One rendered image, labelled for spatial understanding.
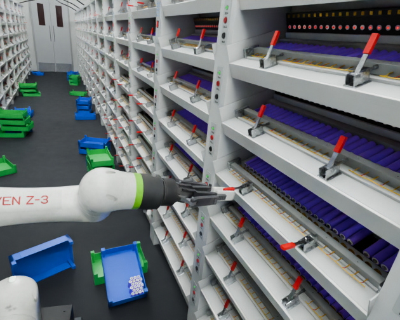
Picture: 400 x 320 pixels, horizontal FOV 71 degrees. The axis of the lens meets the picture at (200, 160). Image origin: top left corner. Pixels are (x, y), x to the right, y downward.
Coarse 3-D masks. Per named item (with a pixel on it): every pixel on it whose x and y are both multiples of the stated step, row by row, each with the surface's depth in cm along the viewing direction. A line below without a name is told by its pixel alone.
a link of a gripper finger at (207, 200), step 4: (200, 196) 76; (204, 196) 77; (208, 196) 78; (212, 196) 78; (216, 196) 79; (192, 200) 73; (196, 200) 74; (200, 200) 75; (204, 200) 76; (208, 200) 77; (212, 200) 78; (196, 204) 75; (200, 204) 76; (204, 204) 77; (208, 204) 78; (212, 204) 79
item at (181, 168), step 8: (160, 144) 165; (168, 144) 165; (176, 144) 163; (160, 152) 162; (168, 152) 160; (176, 152) 153; (184, 152) 152; (168, 160) 152; (176, 160) 151; (184, 160) 145; (192, 160) 143; (168, 168) 153; (176, 168) 144; (184, 168) 141; (192, 168) 136; (200, 168) 135; (176, 176) 140; (184, 176) 136; (192, 176) 131; (200, 176) 129
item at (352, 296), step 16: (224, 160) 100; (240, 160) 101; (224, 176) 98; (256, 176) 94; (256, 192) 87; (256, 208) 81; (272, 224) 75; (288, 224) 73; (320, 224) 71; (288, 240) 69; (304, 256) 64; (320, 256) 64; (320, 272) 60; (336, 272) 60; (384, 272) 57; (336, 288) 57; (352, 288) 56; (368, 288) 55; (352, 304) 54; (368, 304) 50
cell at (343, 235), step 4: (356, 224) 66; (360, 224) 66; (348, 228) 66; (352, 228) 66; (356, 228) 66; (360, 228) 66; (340, 232) 66; (344, 232) 65; (348, 232) 65; (352, 232) 65; (340, 236) 66; (344, 236) 65; (348, 236) 65
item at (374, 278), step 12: (240, 168) 96; (240, 180) 92; (252, 180) 88; (264, 192) 83; (276, 204) 79; (288, 204) 76; (300, 216) 72; (312, 228) 68; (324, 240) 64; (324, 252) 63; (336, 252) 62; (348, 252) 60; (348, 264) 60; (360, 264) 57; (372, 276) 55
